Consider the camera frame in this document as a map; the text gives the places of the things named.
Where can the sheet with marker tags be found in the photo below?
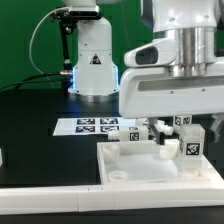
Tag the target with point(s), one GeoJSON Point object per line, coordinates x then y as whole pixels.
{"type": "Point", "coordinates": [89, 126]}

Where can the white L-shaped fixture frame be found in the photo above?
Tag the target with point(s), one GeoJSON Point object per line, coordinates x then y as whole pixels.
{"type": "Point", "coordinates": [108, 197]}

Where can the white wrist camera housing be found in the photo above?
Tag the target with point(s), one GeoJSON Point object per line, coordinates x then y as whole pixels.
{"type": "Point", "coordinates": [159, 52]}

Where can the black camera on stand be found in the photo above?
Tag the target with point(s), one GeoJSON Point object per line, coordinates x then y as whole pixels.
{"type": "Point", "coordinates": [68, 22]}

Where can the white square table top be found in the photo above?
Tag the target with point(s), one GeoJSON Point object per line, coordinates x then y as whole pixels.
{"type": "Point", "coordinates": [148, 162]}

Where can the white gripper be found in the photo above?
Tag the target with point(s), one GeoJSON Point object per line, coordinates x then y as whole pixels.
{"type": "Point", "coordinates": [152, 93]}

